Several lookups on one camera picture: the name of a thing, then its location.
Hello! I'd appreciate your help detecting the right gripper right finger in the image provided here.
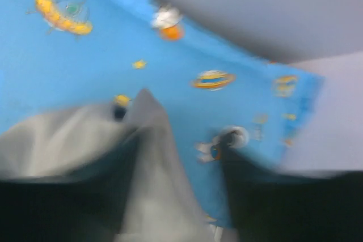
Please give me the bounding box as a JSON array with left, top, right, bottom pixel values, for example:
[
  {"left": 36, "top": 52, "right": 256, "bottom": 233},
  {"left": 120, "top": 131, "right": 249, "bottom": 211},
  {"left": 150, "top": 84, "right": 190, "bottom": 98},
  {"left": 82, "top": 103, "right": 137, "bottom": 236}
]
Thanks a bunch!
[{"left": 218, "top": 131, "right": 362, "bottom": 241}]

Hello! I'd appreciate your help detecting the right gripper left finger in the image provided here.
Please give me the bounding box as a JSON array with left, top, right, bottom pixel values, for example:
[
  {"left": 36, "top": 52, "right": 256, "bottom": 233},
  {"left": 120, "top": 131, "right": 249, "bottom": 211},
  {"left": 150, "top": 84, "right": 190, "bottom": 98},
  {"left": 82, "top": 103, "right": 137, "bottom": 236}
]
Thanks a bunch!
[{"left": 1, "top": 131, "right": 142, "bottom": 241}]

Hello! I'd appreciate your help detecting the blue cartoon print pillow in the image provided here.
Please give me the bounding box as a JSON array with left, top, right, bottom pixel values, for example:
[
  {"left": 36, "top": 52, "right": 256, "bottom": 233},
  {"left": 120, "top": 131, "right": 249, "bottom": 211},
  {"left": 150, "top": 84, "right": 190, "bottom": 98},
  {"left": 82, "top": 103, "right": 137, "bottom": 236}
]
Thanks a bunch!
[{"left": 1, "top": 0, "right": 322, "bottom": 227}]

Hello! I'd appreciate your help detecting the grey pillowcase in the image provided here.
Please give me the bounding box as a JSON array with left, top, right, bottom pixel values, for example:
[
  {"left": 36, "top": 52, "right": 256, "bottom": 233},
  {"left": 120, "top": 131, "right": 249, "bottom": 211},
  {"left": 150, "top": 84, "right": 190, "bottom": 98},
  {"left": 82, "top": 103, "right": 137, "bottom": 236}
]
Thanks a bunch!
[{"left": 0, "top": 88, "right": 239, "bottom": 242}]

